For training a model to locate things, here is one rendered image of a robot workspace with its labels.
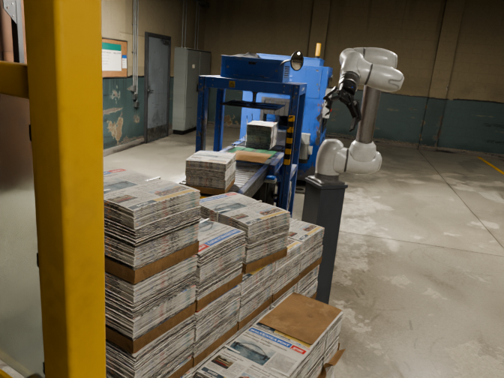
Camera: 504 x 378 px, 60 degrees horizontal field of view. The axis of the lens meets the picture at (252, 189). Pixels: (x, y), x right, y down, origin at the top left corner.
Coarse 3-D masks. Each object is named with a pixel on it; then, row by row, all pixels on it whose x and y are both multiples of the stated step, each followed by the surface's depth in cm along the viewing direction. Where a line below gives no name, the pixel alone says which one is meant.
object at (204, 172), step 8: (192, 160) 295; (200, 160) 294; (208, 160) 295; (216, 160) 297; (224, 160) 300; (192, 168) 296; (200, 168) 295; (208, 168) 294; (216, 168) 294; (224, 168) 293; (192, 176) 297; (200, 176) 296; (208, 176) 295; (216, 176) 294; (224, 176) 294; (192, 184) 299; (200, 184) 297; (208, 184) 297; (216, 184) 296; (224, 184) 295
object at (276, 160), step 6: (222, 150) 458; (228, 150) 460; (234, 150) 460; (240, 150) 463; (246, 150) 466; (252, 150) 469; (258, 150) 472; (264, 150) 474; (270, 156) 445; (276, 156) 450; (282, 156) 454; (240, 162) 414; (246, 162) 413; (252, 162) 412; (264, 162) 415; (270, 162) 420; (276, 162) 423; (282, 162) 461; (270, 168) 409; (276, 168) 423; (270, 174) 411
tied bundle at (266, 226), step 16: (208, 208) 192; (224, 208) 193; (240, 208) 195; (256, 208) 197; (272, 208) 198; (224, 224) 186; (240, 224) 180; (256, 224) 180; (272, 224) 189; (288, 224) 197; (256, 240) 182; (272, 240) 191; (256, 256) 186
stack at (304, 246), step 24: (288, 240) 225; (312, 240) 235; (288, 264) 212; (240, 288) 175; (264, 288) 195; (312, 288) 252; (216, 312) 163; (240, 312) 180; (264, 312) 202; (216, 336) 168
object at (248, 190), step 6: (264, 168) 391; (258, 174) 367; (264, 174) 385; (252, 180) 347; (258, 180) 358; (246, 186) 328; (252, 186) 338; (258, 186) 364; (240, 192) 311; (246, 192) 318; (252, 192) 341
